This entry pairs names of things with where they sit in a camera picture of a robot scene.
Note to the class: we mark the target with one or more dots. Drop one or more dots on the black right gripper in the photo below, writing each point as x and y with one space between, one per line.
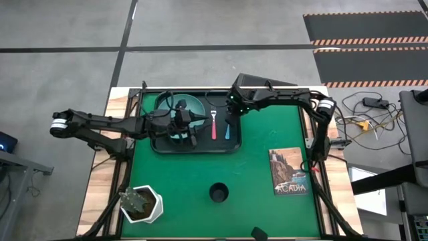
230 115

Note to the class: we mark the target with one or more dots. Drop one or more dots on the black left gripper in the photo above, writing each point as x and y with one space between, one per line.
167 122

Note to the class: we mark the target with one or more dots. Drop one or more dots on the black serving tray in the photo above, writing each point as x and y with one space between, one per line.
207 145

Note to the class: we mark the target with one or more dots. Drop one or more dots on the teal round plate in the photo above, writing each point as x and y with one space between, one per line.
194 103

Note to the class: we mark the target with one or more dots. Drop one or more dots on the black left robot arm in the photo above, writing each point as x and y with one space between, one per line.
110 123

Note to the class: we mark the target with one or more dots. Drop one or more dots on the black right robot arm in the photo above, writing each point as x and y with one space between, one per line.
284 95

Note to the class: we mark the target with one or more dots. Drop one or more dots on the dark ribbed cup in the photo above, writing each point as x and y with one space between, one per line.
218 192

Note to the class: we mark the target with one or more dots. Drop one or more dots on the black flat panel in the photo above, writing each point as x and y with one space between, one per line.
254 81

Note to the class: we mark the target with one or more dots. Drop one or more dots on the green table mat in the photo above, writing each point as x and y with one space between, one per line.
200 174

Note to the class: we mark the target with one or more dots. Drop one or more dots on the Acadia lighthouse picture book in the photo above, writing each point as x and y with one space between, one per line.
287 170

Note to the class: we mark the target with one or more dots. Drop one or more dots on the white hexagonal plant pot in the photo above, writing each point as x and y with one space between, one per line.
157 209

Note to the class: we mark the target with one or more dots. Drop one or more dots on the green cactus plant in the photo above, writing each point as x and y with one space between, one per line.
133 201

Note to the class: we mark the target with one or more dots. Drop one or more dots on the yellow plug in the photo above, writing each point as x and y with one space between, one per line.
364 125

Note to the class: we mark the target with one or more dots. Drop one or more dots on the black power adapter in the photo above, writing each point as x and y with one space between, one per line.
375 102

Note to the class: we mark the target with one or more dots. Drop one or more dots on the black floor mat orange stripes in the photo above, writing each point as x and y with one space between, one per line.
361 26
368 67

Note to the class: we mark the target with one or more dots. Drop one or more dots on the white paper sheet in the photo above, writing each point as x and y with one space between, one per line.
369 197

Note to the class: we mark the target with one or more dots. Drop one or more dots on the grey equipment cart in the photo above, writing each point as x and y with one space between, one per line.
416 134

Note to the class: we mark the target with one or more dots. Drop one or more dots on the black device with screen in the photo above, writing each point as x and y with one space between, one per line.
7 142

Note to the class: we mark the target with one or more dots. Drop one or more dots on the grey metal desk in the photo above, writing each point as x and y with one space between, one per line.
13 187

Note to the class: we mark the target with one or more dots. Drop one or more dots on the silver metal mounting bracket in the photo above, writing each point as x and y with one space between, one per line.
309 142

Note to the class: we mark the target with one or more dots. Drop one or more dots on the black table-level camera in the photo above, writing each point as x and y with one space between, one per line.
259 234

